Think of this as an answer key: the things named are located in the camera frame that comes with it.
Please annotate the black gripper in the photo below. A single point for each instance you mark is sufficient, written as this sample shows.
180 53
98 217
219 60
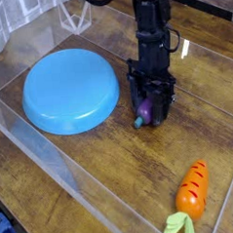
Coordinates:
151 73

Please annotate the purple toy eggplant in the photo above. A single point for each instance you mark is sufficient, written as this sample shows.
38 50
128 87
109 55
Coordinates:
144 113

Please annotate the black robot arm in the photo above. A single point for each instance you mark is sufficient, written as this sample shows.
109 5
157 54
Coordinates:
153 16

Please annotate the blue upturned tray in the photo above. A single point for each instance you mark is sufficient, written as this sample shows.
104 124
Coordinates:
70 92

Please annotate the black bar in background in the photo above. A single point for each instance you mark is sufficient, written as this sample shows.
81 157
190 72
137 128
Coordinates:
199 4

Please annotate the orange toy carrot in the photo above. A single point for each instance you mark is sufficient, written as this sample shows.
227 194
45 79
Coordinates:
191 198

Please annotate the clear acrylic corner bracket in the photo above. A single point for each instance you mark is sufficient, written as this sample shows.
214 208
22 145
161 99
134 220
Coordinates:
75 24

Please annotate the clear acrylic enclosure wall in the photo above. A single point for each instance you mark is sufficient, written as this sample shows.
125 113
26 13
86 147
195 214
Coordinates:
117 178

